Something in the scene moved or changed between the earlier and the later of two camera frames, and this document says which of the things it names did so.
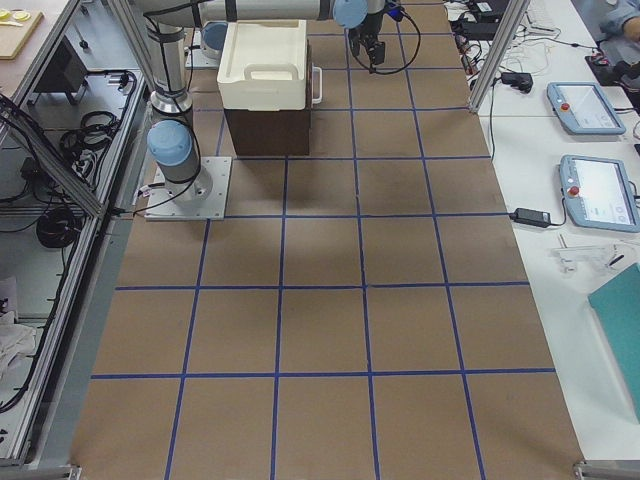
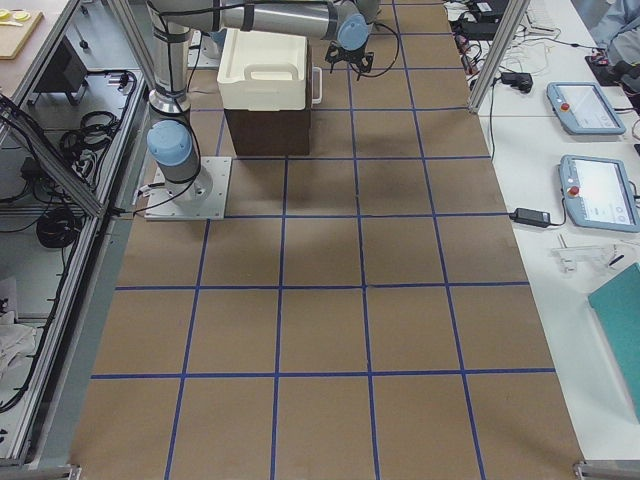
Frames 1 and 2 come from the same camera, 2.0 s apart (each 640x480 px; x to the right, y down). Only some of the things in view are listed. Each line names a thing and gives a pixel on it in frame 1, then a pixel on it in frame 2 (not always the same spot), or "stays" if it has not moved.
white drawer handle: [319, 99] stays
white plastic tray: [264, 65] stays
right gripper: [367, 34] → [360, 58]
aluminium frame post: [516, 12] stays
